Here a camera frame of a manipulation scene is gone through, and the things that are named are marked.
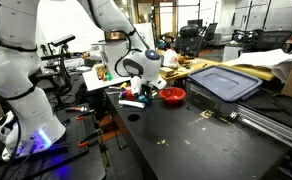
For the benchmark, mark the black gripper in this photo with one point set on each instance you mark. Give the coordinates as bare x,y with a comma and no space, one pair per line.
147,88

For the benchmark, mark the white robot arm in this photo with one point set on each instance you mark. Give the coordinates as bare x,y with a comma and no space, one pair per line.
19,73

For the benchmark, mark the red toy mug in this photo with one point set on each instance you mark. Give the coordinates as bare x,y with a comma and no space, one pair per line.
130,94

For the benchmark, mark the white tube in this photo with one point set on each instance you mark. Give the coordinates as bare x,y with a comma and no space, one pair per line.
131,104

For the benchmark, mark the red plastic bowl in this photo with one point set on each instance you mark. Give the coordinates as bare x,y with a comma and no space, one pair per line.
172,95

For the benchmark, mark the yellow toy banana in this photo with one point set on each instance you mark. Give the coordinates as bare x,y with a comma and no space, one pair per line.
123,85

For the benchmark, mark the purple toy eggplant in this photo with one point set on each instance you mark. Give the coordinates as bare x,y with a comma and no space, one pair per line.
121,96

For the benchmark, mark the flat tan cardboard box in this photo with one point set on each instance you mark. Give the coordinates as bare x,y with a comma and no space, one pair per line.
167,71

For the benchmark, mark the small green toy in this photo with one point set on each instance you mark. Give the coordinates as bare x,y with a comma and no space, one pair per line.
108,77

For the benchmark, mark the white box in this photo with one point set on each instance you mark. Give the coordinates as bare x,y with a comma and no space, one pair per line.
116,61

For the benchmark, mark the wooden table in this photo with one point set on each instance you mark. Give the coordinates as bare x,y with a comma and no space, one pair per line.
192,68

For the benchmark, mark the white flat board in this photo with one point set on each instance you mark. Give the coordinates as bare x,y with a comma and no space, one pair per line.
92,83

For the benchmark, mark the orange black clamp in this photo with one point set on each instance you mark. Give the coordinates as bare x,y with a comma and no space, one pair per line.
81,117
83,144

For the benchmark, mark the black office chair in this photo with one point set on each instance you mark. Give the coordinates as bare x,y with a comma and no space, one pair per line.
210,31
189,31

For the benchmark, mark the dark blue bin lid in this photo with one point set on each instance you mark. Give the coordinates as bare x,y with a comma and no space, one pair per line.
224,83

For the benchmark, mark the white low cabinet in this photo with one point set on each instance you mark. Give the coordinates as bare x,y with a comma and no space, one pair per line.
232,53

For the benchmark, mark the yellow board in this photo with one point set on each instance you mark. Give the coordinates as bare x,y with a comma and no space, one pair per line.
252,71

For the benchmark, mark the white paper pile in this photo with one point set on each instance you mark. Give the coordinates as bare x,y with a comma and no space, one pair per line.
269,58

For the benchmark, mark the black mesh chair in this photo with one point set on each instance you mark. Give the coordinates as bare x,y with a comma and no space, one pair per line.
272,40

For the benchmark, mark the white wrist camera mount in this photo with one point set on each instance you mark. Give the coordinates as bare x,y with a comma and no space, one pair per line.
136,85

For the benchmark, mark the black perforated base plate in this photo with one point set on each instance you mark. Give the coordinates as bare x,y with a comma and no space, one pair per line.
69,133

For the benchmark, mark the black camera stand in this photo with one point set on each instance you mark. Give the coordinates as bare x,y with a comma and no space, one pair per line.
62,40

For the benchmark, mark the aluminium frame side table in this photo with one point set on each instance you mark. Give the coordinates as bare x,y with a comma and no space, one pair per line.
269,128

